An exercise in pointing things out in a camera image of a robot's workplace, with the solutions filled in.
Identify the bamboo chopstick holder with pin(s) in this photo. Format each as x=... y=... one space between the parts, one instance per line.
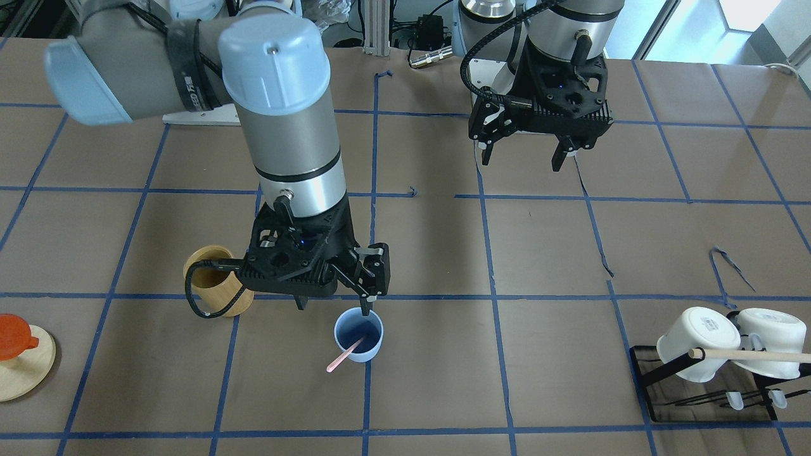
x=215 y=292

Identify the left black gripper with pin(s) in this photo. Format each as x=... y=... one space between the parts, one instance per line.
x=523 y=81

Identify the blue plastic cup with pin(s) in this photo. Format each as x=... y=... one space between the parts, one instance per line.
x=351 y=326

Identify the white mug far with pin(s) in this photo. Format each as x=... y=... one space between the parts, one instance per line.
x=698 y=327

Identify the red mug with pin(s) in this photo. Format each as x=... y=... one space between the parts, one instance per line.
x=16 y=336

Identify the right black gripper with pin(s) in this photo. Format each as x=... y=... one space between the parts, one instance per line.
x=343 y=242

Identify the white mug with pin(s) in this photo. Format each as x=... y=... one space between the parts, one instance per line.
x=698 y=327
x=778 y=332

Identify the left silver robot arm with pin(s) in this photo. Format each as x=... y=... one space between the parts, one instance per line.
x=573 y=31

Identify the pink chopstick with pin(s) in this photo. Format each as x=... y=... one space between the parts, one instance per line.
x=339 y=359

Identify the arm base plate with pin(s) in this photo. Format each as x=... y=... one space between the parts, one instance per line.
x=221 y=116
x=493 y=74

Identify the black wire mug rack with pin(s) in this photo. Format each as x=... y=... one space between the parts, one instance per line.
x=705 y=385

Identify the white mug near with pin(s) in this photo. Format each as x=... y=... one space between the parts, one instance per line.
x=778 y=332

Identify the aluminium frame post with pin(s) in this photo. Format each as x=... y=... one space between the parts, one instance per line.
x=377 y=22

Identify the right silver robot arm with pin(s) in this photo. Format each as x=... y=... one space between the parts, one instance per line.
x=268 y=61

